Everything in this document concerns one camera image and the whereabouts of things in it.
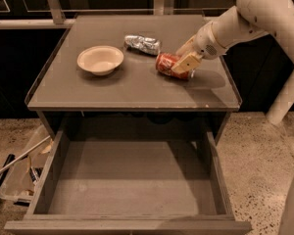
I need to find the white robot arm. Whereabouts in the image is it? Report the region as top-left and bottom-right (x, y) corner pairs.
(173, 0), (294, 235)

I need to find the red coke can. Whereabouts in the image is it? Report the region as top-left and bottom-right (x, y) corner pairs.
(156, 53), (191, 80)

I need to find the crumpled silver foil bag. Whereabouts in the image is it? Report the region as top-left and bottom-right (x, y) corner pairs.
(124, 34), (162, 56)

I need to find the metal window railing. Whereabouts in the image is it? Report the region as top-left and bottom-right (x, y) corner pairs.
(0, 0), (236, 29)

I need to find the open grey top drawer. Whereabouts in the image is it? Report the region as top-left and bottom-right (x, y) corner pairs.
(5, 116), (251, 235)

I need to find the clear plastic bin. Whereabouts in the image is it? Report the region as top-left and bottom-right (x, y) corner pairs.
(0, 138), (52, 203)

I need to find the grey cabinet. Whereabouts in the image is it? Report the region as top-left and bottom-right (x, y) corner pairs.
(25, 15), (241, 134)

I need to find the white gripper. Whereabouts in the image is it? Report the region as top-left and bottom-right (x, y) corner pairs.
(171, 23), (227, 74)

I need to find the white paper bowl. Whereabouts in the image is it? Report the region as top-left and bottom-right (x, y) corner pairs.
(76, 46), (124, 76)

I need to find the grey rod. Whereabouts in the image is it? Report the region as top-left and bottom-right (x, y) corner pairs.
(0, 136), (51, 174)

